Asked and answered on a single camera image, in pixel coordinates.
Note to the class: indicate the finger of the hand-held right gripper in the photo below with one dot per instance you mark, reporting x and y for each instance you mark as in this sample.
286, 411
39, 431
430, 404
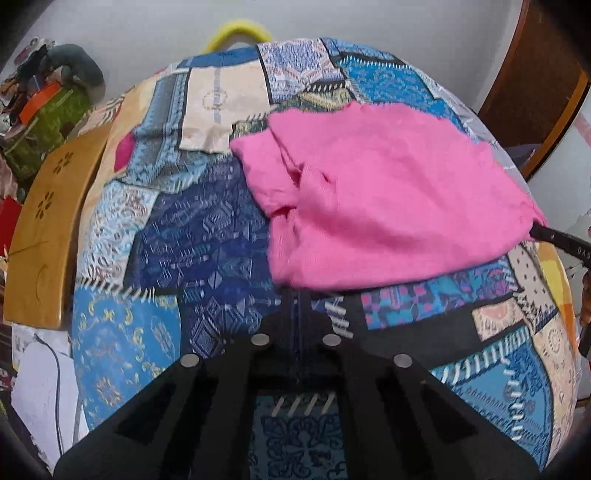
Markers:
561, 242

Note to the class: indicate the yellow foam tube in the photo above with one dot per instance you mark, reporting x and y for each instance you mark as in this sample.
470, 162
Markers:
238, 24

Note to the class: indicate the wooden board with flower cutouts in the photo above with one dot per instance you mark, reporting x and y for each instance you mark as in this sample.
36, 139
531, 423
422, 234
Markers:
41, 240

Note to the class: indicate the pink shirt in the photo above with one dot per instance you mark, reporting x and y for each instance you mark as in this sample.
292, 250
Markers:
392, 194

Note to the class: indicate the pile of assorted clutter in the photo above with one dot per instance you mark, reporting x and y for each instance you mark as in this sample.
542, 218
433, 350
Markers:
23, 64

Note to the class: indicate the red cloth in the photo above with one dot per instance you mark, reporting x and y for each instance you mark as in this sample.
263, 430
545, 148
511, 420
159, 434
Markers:
9, 221

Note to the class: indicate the brown wooden door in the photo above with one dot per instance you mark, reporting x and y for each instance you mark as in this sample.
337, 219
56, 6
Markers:
531, 69

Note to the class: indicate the green patterned bag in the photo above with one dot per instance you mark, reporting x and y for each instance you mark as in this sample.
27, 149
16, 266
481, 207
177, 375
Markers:
51, 124

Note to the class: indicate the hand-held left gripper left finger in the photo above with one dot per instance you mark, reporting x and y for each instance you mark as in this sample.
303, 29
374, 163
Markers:
288, 323

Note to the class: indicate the dark cloth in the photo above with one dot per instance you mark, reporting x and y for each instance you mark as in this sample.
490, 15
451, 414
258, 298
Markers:
524, 157

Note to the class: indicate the patchwork printed bedsheet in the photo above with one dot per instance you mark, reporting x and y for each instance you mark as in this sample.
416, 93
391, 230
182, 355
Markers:
184, 230

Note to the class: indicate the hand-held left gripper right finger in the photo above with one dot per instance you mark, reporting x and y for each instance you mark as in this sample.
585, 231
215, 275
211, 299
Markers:
314, 327

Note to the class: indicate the white paper sheets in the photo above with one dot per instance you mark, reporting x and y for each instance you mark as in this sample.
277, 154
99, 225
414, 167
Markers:
37, 392

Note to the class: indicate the grey pillow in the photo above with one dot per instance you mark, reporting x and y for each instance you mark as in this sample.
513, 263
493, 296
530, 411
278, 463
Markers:
87, 67

